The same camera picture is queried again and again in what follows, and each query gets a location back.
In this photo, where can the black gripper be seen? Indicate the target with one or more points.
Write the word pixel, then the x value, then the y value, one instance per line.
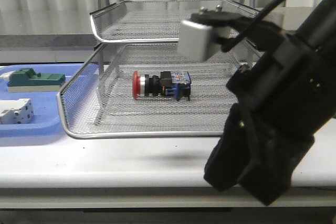
pixel 290 91

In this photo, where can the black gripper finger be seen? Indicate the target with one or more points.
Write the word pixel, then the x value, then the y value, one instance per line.
pixel 233 152

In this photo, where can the red emergency stop button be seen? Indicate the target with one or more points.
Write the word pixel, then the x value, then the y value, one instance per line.
pixel 174 84

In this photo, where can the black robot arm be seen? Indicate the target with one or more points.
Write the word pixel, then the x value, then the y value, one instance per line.
pixel 320 19

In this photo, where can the silver mesh top tray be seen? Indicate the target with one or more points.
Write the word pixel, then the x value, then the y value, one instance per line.
pixel 137 21

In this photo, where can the blue plastic tray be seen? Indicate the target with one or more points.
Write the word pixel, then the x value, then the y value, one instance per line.
pixel 46 117

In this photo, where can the white circuit breaker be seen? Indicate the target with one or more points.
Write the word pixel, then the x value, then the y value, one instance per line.
pixel 18 111

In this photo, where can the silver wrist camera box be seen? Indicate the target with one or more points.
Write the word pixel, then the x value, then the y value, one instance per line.
pixel 195 41

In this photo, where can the green and beige switch block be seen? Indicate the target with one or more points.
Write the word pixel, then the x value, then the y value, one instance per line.
pixel 27 80

